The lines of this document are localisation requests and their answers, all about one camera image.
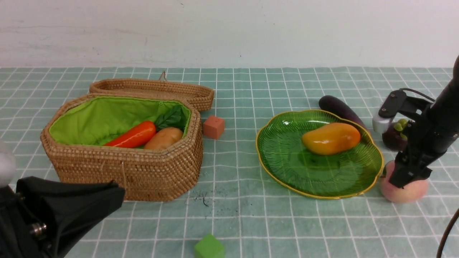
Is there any brown toy potato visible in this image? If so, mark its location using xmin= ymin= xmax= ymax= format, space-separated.
xmin=143 ymin=127 xmax=183 ymax=149

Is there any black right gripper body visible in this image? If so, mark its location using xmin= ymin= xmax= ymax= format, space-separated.
xmin=396 ymin=122 xmax=449 ymax=176

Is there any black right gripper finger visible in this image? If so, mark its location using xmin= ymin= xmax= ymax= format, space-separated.
xmin=412 ymin=163 xmax=432 ymax=181
xmin=389 ymin=161 xmax=416 ymax=189

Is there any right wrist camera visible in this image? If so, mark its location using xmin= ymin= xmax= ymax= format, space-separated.
xmin=372 ymin=88 xmax=435 ymax=134

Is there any pink toy peach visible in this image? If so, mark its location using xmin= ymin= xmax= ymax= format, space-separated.
xmin=380 ymin=160 xmax=429 ymax=204

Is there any woven wicker basket green lining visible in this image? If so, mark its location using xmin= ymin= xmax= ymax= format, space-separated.
xmin=40 ymin=93 xmax=203 ymax=201

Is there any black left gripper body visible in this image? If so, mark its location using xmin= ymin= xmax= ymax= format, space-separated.
xmin=16 ymin=176 xmax=125 ymax=258

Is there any woven wicker basket lid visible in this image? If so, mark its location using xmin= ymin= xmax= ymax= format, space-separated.
xmin=89 ymin=71 xmax=214 ymax=111

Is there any orange toy carrot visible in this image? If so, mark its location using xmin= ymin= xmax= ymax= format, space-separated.
xmin=103 ymin=104 xmax=188 ymax=148

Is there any black right camera cable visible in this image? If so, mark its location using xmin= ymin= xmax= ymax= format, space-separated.
xmin=400 ymin=88 xmax=459 ymax=258

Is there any green foam cube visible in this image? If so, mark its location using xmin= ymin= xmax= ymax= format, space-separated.
xmin=194 ymin=234 xmax=225 ymax=258

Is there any orange foam cube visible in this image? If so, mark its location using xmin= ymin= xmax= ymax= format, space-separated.
xmin=202 ymin=115 xmax=225 ymax=139

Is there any yellow orange toy mango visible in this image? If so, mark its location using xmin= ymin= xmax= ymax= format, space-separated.
xmin=301 ymin=123 xmax=361 ymax=156

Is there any purple toy mangosteen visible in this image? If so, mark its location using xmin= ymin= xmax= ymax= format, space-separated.
xmin=382 ymin=119 xmax=408 ymax=152

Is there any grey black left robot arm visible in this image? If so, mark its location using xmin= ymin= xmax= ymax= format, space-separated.
xmin=0 ymin=142 xmax=125 ymax=258

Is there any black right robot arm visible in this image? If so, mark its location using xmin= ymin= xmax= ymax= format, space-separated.
xmin=386 ymin=60 xmax=459 ymax=188

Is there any dark purple toy eggplant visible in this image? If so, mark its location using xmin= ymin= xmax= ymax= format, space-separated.
xmin=318 ymin=95 xmax=367 ymax=129

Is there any green glass leaf plate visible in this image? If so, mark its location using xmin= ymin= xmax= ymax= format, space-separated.
xmin=255 ymin=109 xmax=384 ymax=200

